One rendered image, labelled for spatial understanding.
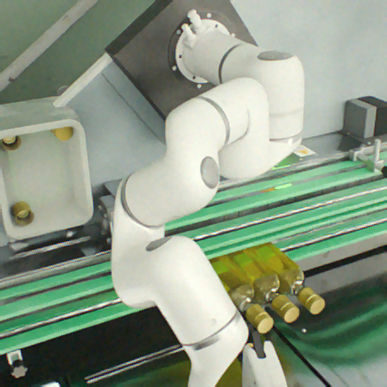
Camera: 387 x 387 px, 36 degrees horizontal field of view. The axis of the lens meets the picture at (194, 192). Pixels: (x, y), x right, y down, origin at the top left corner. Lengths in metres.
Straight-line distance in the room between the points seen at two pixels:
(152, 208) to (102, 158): 0.51
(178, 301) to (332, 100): 0.92
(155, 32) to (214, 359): 0.66
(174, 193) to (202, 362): 0.21
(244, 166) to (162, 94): 0.36
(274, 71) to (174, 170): 0.30
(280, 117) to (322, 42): 0.52
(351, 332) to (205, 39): 0.70
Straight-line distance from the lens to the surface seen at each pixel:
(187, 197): 0.74
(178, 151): 0.73
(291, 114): 0.98
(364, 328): 1.40
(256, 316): 1.12
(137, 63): 1.18
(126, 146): 1.29
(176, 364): 1.22
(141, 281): 0.75
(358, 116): 1.53
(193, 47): 1.17
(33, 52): 1.75
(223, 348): 0.75
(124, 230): 0.82
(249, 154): 0.90
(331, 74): 1.51
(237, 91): 0.87
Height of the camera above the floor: 1.88
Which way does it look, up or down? 54 degrees down
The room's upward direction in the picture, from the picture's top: 132 degrees clockwise
